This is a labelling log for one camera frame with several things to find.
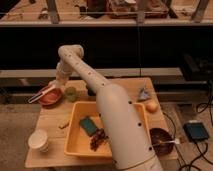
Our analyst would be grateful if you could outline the yellow fruit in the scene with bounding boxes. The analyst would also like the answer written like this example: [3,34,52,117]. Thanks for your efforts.
[145,101,158,113]

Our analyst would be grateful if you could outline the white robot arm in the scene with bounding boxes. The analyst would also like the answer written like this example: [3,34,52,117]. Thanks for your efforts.
[56,45,163,171]

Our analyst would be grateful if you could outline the black foot pedal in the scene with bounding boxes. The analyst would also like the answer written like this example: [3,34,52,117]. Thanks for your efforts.
[183,122,209,142]

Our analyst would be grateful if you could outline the small dark cup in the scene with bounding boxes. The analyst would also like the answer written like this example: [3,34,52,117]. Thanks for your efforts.
[86,85,96,96]

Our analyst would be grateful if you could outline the blue crumpled cloth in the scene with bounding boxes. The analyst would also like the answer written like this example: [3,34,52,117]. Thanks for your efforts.
[138,88,151,101]

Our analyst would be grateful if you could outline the black cable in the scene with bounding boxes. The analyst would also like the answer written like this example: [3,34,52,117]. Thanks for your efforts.
[163,79,213,171]

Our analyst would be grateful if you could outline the green sponge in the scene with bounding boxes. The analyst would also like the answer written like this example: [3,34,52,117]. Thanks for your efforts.
[79,116,98,136]

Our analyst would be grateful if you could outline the yellow plastic tub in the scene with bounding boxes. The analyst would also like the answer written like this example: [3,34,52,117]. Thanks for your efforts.
[64,101,150,162]

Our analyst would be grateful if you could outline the red bowl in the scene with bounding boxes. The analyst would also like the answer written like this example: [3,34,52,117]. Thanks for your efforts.
[38,88,62,106]

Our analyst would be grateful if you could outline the green cup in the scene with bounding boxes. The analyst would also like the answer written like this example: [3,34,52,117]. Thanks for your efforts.
[64,87,77,102]

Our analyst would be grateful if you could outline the small yellow block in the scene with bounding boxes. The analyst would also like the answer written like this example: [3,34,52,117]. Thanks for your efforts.
[59,122,69,129]

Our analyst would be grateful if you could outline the dark brown bowl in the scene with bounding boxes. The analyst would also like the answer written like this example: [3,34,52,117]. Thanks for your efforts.
[150,128,173,157]

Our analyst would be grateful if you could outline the white paper cup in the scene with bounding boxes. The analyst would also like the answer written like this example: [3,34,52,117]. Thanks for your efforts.
[28,129,49,152]

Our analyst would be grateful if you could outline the white spoon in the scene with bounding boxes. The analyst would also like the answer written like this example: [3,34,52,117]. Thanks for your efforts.
[153,138,180,146]

